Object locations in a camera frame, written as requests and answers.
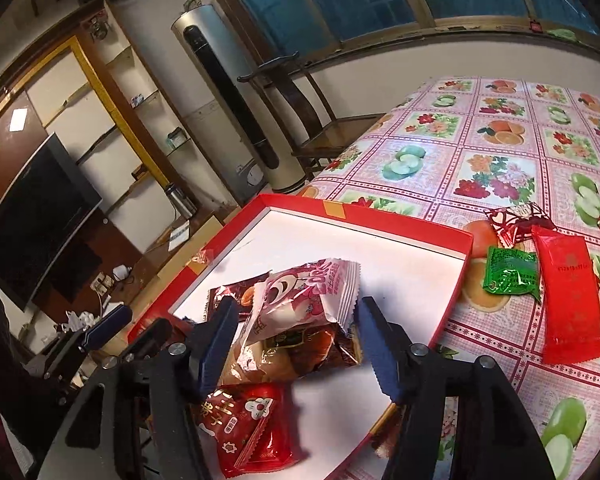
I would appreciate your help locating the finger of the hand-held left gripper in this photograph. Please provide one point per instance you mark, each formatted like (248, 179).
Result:
(150, 334)
(109, 327)

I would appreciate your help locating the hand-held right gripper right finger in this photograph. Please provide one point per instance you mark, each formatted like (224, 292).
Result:
(380, 355)

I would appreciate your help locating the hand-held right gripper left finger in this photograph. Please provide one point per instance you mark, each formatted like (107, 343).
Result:
(220, 345)

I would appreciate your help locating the dark brown cookie packet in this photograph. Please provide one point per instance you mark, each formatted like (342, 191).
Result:
(230, 292)

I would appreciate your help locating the beige bread packet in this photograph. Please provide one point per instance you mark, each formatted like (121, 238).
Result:
(290, 355)

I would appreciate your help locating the red flower-print snack packet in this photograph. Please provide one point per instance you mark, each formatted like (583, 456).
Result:
(250, 425)

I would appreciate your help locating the pink white snack packet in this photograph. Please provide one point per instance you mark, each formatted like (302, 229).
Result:
(300, 295)

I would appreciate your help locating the red cardboard box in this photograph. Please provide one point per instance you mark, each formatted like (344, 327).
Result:
(330, 240)

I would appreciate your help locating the long red snack packet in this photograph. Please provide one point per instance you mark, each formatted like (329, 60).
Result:
(565, 300)

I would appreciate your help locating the white power strip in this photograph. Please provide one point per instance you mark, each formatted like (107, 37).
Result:
(100, 282)

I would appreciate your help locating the white paper sheets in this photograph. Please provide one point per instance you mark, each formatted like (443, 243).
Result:
(179, 236)

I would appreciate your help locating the black flat television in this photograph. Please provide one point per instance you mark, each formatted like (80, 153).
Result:
(35, 220)

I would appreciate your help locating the steel electric kettle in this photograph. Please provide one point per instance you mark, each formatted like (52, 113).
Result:
(180, 202)

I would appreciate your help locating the green snack packet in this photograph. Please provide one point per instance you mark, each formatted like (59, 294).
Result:
(510, 272)

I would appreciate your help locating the red heart-patterned candy packet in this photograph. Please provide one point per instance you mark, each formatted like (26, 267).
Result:
(512, 220)

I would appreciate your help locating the dark wooden chair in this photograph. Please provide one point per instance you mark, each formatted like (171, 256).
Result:
(330, 135)

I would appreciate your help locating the standing air conditioner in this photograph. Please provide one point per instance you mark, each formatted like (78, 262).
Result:
(215, 85)

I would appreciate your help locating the small red tag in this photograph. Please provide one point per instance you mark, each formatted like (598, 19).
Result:
(535, 25)

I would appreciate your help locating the wooden wall cabinet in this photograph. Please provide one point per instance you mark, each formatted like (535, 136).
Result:
(10, 160)

